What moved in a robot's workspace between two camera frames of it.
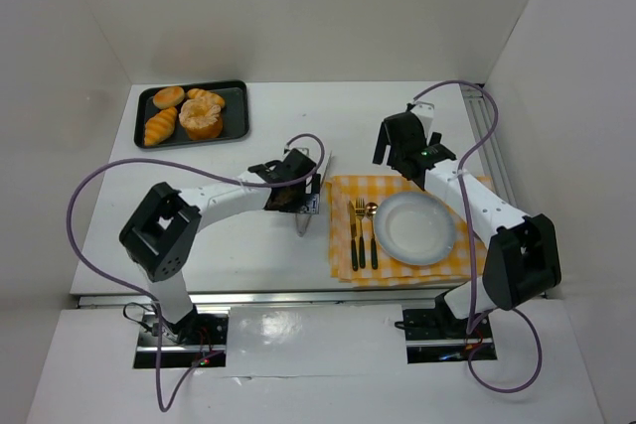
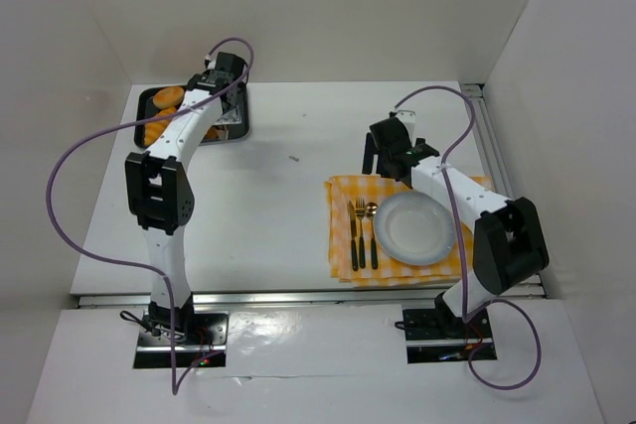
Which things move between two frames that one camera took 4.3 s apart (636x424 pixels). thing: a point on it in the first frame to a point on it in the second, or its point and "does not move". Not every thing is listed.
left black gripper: (308, 194) to (232, 109)
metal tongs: (310, 207) to (234, 115)
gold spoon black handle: (372, 209) does not move
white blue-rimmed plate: (414, 228) does not move
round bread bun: (168, 97) does not move
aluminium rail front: (270, 299) does not move
